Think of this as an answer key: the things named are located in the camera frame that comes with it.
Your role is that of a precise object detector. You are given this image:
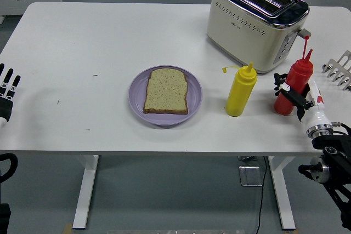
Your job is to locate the slice of bread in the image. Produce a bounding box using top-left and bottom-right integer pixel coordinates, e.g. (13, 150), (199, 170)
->
(143, 68), (189, 115)

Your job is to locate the white table leg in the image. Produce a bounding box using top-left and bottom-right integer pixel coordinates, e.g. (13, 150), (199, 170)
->
(268, 156), (297, 231)
(72, 155), (100, 230)

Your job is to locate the yellow squeeze bottle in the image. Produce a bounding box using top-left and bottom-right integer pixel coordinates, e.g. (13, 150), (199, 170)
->
(222, 61), (258, 117)

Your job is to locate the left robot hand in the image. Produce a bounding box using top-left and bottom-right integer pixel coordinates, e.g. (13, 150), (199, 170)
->
(0, 63), (21, 130)

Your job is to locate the metal toast rack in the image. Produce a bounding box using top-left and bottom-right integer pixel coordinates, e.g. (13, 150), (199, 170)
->
(321, 50), (351, 91)

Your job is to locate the metal floor socket plate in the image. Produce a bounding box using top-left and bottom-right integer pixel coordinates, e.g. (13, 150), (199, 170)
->
(238, 165), (264, 187)

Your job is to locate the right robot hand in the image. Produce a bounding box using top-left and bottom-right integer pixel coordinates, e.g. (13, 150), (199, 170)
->
(273, 72), (332, 131)

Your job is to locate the cream and chrome toaster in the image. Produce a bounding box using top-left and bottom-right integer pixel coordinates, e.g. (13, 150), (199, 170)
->
(206, 0), (312, 75)

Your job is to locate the red squeeze bottle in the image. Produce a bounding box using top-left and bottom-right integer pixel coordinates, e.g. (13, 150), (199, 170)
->
(273, 35), (314, 116)

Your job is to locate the purple plate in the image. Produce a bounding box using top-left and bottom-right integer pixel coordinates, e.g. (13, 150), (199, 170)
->
(128, 65), (203, 127)

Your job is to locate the black floor cable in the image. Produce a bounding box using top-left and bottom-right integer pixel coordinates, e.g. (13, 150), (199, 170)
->
(254, 156), (269, 234)

